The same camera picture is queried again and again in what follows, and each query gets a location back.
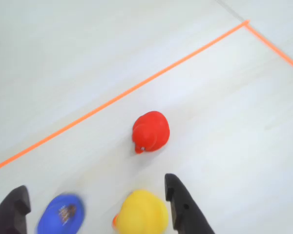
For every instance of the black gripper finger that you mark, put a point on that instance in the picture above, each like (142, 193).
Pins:
(7, 214)
(185, 217)

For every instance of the red rubber duck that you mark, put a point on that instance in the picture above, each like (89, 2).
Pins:
(151, 130)

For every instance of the yellow rubber duck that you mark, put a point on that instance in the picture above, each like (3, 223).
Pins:
(142, 213)

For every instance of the blue rubber duck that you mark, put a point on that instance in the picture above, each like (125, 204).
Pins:
(61, 214)

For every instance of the long orange tape strip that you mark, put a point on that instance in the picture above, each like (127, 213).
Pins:
(63, 128)

